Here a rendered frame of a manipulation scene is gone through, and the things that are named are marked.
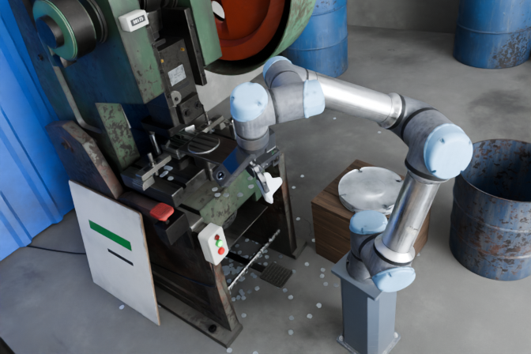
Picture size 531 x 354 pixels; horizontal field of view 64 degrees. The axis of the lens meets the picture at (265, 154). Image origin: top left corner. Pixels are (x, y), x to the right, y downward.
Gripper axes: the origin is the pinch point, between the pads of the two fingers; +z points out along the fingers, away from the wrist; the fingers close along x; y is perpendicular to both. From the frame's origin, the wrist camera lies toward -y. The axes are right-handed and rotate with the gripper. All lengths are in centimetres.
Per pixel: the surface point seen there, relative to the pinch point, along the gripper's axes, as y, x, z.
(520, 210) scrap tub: 85, -50, 50
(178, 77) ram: 10, 56, 11
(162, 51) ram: 8, 59, 0
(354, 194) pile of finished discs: 51, 0, 68
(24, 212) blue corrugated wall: -78, 124, 116
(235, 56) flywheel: 38, 64, 25
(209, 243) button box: -14.6, 9.0, 37.0
